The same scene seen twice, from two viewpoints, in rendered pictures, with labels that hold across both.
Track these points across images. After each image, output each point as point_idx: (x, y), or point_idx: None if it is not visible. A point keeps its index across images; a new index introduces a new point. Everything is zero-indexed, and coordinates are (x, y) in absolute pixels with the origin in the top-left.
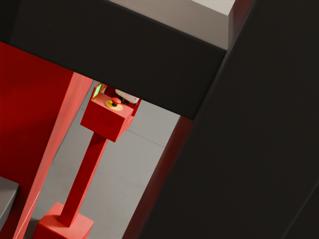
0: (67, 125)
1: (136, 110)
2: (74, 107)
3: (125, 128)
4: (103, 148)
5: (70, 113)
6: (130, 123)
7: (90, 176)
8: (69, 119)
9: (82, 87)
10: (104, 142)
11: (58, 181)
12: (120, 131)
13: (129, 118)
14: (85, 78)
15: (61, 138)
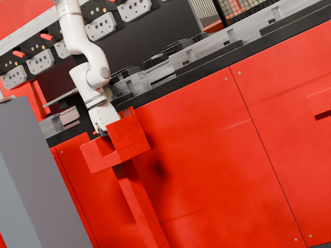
0: (322, 206)
1: (113, 143)
2: (321, 179)
3: (101, 162)
4: (125, 188)
5: (297, 183)
6: (115, 159)
7: (137, 223)
8: (307, 193)
9: (323, 146)
10: (117, 180)
11: None
12: (89, 161)
13: (97, 150)
14: (312, 133)
15: (310, 222)
